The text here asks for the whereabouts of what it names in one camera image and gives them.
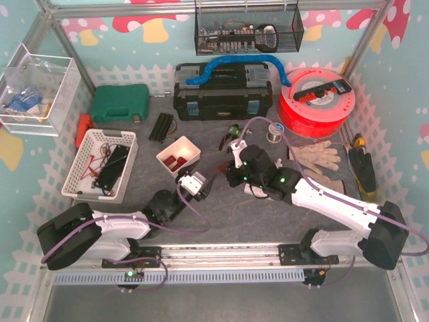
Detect white work glove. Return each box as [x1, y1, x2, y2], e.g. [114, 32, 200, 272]
[304, 169, 345, 195]
[288, 140, 341, 174]

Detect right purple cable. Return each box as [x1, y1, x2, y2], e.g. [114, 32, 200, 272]
[236, 116, 429, 290]

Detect red filament spool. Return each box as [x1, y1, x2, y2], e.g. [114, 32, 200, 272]
[278, 68, 356, 139]

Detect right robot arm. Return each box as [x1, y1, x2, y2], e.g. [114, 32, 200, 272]
[225, 140, 408, 270]

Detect orange handled tool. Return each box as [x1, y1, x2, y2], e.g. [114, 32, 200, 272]
[75, 113, 94, 149]

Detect black toolbox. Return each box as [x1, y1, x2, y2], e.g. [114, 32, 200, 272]
[173, 62, 273, 121]

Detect clear acrylic box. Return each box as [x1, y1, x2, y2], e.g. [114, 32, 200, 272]
[1, 44, 81, 137]

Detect blue white glove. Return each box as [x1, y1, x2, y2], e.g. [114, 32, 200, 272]
[6, 87, 43, 115]

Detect black wire mesh basket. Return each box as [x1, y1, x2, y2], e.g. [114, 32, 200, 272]
[194, 4, 304, 56]

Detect orange black pliers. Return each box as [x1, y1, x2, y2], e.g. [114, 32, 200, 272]
[219, 134, 234, 151]

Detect black aluminium extrusion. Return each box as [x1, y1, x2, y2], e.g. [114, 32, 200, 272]
[149, 113, 173, 143]

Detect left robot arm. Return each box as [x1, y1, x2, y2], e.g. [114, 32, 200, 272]
[37, 172, 214, 270]

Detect red large spring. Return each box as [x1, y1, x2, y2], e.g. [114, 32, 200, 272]
[217, 164, 229, 173]

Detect yellow black screwdriver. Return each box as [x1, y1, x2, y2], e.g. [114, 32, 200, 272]
[344, 133, 366, 150]

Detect black circuit board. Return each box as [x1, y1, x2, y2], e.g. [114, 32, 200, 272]
[95, 145, 130, 191]

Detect blue corrugated hose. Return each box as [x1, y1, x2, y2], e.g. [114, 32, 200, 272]
[186, 54, 293, 88]

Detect solder wire spool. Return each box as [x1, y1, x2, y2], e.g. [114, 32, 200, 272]
[266, 122, 284, 144]

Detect white spring tray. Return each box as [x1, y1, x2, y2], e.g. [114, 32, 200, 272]
[156, 136, 201, 178]

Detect white perforated basket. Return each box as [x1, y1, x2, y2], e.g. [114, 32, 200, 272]
[62, 129, 138, 204]

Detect white peg board fixture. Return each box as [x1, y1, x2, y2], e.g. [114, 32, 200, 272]
[244, 158, 283, 200]

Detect black rubber glove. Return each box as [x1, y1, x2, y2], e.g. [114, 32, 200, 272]
[349, 148, 377, 203]

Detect green plastic case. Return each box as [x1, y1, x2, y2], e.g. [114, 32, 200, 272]
[90, 84, 149, 123]

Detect brown tape roll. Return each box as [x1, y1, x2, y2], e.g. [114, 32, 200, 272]
[166, 119, 178, 138]

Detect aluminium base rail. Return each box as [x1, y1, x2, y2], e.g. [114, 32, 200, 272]
[42, 243, 403, 271]

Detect white slotted cable duct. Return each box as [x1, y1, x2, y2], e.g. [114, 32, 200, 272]
[53, 268, 305, 286]

